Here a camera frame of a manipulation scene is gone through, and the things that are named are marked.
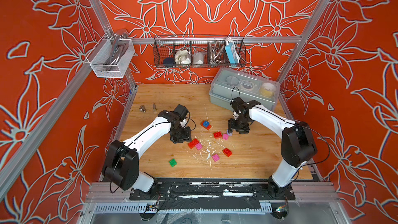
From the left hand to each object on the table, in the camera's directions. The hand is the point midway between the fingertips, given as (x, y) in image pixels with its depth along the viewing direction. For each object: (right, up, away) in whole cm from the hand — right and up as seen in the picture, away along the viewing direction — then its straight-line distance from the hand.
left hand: (188, 139), depth 82 cm
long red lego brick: (+1, -5, +6) cm, 8 cm away
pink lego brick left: (+5, -5, +6) cm, 9 cm away
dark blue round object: (-14, +46, +16) cm, 51 cm away
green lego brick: (-8, -13, 0) cm, 15 cm away
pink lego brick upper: (+21, -1, +8) cm, 23 cm away
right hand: (+23, +3, +5) cm, 24 cm away
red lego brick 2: (+17, 0, +9) cm, 19 cm away
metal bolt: (-26, +15, +24) cm, 38 cm away
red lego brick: (+11, +4, +13) cm, 18 cm away
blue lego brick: (+10, +6, +13) cm, 18 cm away
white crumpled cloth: (-4, +48, +10) cm, 49 cm away
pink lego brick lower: (+15, -10, +1) cm, 18 cm away
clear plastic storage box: (+23, +31, +11) cm, 40 cm away
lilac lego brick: (+24, +1, +8) cm, 25 cm away
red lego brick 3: (+21, -8, +2) cm, 23 cm away
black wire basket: (+6, +52, +15) cm, 55 cm away
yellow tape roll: (+48, +28, +13) cm, 57 cm away
